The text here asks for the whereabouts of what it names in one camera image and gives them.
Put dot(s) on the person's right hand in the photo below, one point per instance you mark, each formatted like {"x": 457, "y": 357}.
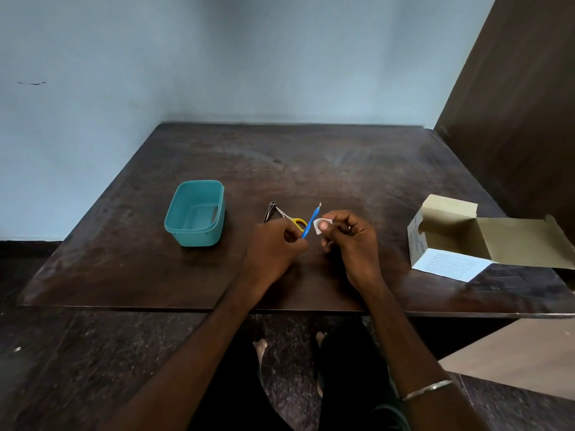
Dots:
{"x": 359, "y": 251}

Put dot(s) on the person's left hand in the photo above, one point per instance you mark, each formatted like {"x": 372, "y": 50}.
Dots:
{"x": 274, "y": 246}

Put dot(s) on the blue-handled small tool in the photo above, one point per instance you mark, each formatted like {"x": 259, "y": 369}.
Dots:
{"x": 309, "y": 224}

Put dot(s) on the white wipe pad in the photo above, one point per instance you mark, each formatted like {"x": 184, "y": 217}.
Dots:
{"x": 318, "y": 226}

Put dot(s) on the teal plastic container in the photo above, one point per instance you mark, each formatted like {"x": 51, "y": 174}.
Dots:
{"x": 193, "y": 210}

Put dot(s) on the white cardboard box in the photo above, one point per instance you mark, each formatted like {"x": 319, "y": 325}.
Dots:
{"x": 449, "y": 264}

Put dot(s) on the person's right forearm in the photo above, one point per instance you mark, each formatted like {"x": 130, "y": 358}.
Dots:
{"x": 404, "y": 345}

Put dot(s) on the person's left forearm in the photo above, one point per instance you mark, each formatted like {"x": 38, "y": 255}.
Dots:
{"x": 193, "y": 368}

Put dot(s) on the person's right foot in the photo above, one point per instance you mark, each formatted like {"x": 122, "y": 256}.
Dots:
{"x": 319, "y": 338}

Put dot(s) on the person's foot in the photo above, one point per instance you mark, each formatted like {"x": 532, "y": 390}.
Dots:
{"x": 319, "y": 338}
{"x": 259, "y": 347}

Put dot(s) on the person's left foot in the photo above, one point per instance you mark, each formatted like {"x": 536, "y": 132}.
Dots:
{"x": 259, "y": 347}

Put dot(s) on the small black metal tool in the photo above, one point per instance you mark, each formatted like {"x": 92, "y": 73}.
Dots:
{"x": 269, "y": 211}

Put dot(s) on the beige board surface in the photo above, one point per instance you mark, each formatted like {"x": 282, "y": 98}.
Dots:
{"x": 516, "y": 359}

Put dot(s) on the brown wooden cabinet panel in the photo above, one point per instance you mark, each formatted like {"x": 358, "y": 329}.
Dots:
{"x": 525, "y": 130}

